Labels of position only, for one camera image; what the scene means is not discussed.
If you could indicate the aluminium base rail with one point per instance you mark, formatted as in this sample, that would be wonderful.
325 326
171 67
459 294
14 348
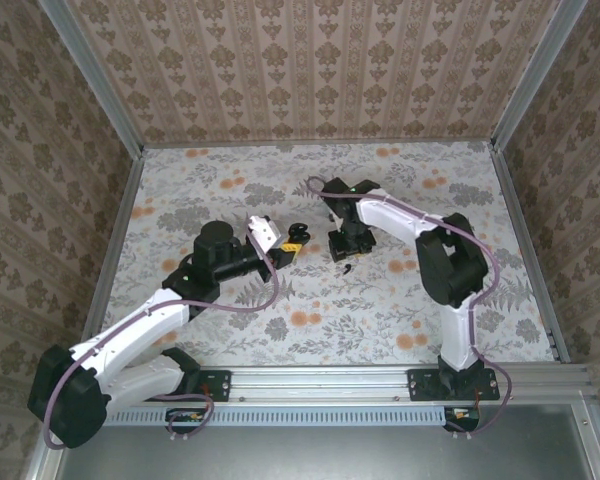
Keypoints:
320 385

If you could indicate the aluminium frame bar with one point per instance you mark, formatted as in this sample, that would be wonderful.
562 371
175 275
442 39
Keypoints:
42 465
597 445

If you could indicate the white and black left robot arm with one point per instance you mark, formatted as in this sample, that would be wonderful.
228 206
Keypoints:
130 330

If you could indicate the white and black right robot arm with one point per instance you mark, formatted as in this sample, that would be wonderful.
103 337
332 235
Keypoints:
455 260

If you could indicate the black earbud charging case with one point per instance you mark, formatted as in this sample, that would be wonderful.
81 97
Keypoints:
300 234

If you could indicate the grey metal plate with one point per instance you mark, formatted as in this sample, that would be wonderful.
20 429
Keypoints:
330 455

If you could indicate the black controller board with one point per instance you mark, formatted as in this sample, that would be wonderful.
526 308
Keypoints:
462 417
185 417

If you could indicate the aluminium table side rail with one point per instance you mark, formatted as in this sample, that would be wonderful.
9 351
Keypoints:
112 250
530 250

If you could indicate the aluminium frame post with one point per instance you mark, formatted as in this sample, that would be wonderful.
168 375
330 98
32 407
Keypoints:
536 75
94 75

